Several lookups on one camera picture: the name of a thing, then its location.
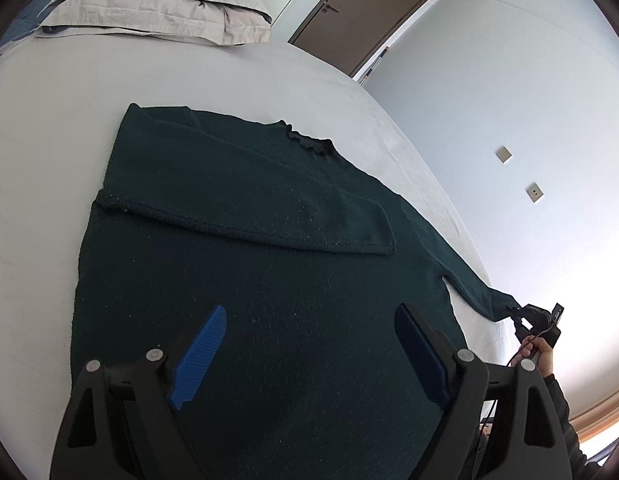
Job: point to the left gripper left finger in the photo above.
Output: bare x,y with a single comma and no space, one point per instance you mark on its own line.
121,420

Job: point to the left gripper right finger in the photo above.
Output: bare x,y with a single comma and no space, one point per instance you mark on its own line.
498,421

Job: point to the dark green knit sweater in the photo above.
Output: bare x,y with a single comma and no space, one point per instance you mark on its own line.
309,256

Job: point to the right forearm dark sleeve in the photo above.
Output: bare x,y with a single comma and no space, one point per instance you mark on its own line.
581,469

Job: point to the person's right hand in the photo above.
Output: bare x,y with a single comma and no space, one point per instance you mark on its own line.
537,349

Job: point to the white bed sheet mattress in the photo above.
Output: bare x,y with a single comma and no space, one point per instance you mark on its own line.
61,102

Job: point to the brown wooden door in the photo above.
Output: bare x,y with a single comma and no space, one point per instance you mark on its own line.
346,33

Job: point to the beige blue folded duvet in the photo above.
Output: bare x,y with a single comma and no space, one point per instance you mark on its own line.
220,23

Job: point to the lower beige wall socket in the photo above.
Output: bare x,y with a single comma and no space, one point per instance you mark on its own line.
534,192

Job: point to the beige wall socket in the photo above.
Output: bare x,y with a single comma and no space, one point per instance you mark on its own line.
534,192
503,154

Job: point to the upper beige wall socket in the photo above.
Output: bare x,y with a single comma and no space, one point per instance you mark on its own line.
503,154

